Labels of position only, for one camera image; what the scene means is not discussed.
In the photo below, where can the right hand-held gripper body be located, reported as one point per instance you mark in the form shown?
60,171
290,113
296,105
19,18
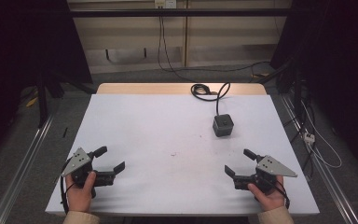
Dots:
268,169

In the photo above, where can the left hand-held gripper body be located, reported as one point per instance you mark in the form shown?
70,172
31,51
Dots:
80,169

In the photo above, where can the person's left hand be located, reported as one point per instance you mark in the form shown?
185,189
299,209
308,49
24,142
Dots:
79,197

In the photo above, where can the person's right hand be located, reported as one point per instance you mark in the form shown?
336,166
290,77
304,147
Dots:
270,200

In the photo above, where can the small black floor object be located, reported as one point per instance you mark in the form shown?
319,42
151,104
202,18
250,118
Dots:
65,132

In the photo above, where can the black cube device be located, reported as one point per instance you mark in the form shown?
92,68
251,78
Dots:
223,125

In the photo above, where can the white power strip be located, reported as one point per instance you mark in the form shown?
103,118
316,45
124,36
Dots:
309,137

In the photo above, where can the white table cover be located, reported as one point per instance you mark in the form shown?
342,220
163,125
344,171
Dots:
167,140

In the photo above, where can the black metal stand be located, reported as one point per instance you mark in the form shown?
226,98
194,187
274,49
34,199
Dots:
297,84
42,99

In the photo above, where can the yellow floor tape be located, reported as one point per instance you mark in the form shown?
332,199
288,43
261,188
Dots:
31,101

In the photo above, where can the black curtain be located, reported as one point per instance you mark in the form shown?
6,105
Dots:
338,62
21,46

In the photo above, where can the aluminium floor rail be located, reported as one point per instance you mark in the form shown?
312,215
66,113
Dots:
21,169
323,168

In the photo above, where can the black horizontal frame bar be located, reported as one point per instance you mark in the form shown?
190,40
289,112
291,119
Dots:
180,12

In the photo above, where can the white wall socket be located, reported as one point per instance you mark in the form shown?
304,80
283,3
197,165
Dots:
165,3

